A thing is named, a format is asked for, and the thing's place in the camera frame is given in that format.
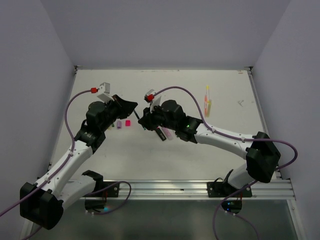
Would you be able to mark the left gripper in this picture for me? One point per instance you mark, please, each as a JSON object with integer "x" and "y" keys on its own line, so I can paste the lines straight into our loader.
{"x": 127, "y": 107}

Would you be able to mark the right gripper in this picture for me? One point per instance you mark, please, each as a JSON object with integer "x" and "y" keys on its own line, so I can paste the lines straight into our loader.
{"x": 146, "y": 120}

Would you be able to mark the pink highlighter cap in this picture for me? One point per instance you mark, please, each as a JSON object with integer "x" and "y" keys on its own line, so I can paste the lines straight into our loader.
{"x": 127, "y": 123}

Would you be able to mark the lilac highlighter cap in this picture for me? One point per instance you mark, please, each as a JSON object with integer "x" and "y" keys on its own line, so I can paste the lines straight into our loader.
{"x": 119, "y": 124}

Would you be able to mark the black pink highlighter body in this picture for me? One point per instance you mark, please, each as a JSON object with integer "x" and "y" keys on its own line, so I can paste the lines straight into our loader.
{"x": 160, "y": 134}

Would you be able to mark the lilac highlighter body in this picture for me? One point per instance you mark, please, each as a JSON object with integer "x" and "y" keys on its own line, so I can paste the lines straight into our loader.
{"x": 167, "y": 133}

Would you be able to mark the olive clear pen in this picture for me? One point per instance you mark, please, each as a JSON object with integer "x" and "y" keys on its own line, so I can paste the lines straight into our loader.
{"x": 209, "y": 108}

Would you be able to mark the yellow cap clear pen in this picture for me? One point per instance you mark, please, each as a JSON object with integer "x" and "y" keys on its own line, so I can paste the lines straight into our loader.
{"x": 207, "y": 94}

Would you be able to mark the orange clear pen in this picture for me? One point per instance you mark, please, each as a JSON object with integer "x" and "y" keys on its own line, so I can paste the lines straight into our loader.
{"x": 204, "y": 107}

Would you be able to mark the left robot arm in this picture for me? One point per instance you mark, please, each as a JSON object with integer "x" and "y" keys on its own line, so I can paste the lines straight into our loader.
{"x": 45, "y": 201}

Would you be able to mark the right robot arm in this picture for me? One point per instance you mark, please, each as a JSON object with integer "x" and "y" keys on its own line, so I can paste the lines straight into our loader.
{"x": 260, "y": 154}

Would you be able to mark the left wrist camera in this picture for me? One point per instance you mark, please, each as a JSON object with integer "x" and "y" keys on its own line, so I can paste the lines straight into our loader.
{"x": 104, "y": 92}

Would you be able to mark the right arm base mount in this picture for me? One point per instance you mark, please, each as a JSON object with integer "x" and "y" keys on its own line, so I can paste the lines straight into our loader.
{"x": 220, "y": 189}

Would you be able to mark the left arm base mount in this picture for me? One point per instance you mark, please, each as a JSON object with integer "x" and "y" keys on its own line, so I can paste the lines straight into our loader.
{"x": 96, "y": 201}

